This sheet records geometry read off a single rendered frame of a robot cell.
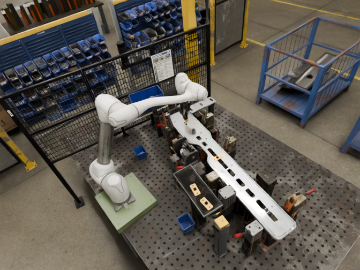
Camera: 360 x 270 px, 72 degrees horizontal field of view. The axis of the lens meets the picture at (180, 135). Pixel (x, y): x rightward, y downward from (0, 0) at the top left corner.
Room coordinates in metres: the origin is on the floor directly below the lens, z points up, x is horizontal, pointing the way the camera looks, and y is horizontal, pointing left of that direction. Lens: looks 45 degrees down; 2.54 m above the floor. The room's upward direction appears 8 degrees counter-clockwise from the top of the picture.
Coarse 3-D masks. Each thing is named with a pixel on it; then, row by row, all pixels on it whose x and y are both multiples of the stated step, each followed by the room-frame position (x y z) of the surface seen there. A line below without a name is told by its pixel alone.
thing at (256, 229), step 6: (252, 222) 0.64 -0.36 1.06; (258, 222) 0.63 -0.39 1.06; (246, 228) 0.61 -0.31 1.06; (252, 228) 0.60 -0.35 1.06; (258, 228) 0.60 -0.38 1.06; (246, 234) 0.60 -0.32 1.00; (252, 234) 0.57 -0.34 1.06; (258, 234) 0.58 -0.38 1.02; (246, 240) 0.60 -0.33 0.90; (252, 240) 0.56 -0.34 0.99; (246, 246) 0.59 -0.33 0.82; (252, 246) 0.58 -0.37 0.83; (246, 252) 0.58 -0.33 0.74; (252, 252) 0.58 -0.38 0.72
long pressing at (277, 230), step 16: (176, 112) 1.82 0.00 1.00; (176, 128) 1.60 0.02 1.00; (192, 128) 1.58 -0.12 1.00; (192, 144) 1.39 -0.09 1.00; (208, 144) 1.36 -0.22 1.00; (208, 160) 1.20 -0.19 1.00; (224, 160) 1.18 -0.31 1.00; (224, 176) 1.03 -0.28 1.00; (240, 176) 1.01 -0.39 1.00; (240, 192) 0.88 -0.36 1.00; (256, 192) 0.87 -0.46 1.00; (256, 208) 0.75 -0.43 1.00; (272, 208) 0.74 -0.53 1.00; (272, 224) 0.63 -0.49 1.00; (288, 224) 0.62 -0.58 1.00
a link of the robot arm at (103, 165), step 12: (108, 96) 1.41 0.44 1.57; (96, 108) 1.38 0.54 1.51; (108, 108) 1.31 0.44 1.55; (108, 120) 1.31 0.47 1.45; (108, 132) 1.31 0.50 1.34; (108, 144) 1.29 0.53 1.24; (108, 156) 1.27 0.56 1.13; (96, 168) 1.23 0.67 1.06; (108, 168) 1.23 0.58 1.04; (96, 180) 1.19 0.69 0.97
